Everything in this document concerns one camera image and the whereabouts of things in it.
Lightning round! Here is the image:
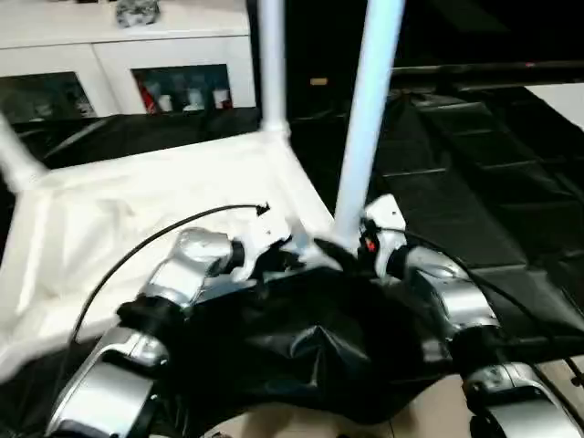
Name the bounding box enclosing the red bottle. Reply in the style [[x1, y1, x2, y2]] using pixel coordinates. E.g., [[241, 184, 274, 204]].
[[139, 81, 159, 114]]

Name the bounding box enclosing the black mat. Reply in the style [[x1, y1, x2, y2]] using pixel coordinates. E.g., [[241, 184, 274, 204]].
[[0, 89, 584, 433]]

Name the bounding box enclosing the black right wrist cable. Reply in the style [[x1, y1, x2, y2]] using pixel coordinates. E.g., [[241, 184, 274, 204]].
[[371, 225, 584, 402]]

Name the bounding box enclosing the white cabinet with glass doors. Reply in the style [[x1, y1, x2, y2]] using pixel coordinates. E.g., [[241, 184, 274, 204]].
[[0, 0, 256, 124]]

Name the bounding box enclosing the grey metal bar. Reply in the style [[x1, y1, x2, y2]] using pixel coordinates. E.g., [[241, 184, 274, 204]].
[[391, 61, 584, 79]]

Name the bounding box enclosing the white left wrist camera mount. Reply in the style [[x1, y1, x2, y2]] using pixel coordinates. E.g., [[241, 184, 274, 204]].
[[230, 212, 297, 284]]

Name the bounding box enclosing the large black case yellow label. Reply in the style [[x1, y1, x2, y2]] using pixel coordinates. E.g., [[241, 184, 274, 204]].
[[248, 0, 398, 122]]

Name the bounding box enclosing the white flat panel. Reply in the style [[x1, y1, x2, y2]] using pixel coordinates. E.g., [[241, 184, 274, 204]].
[[524, 85, 584, 127]]

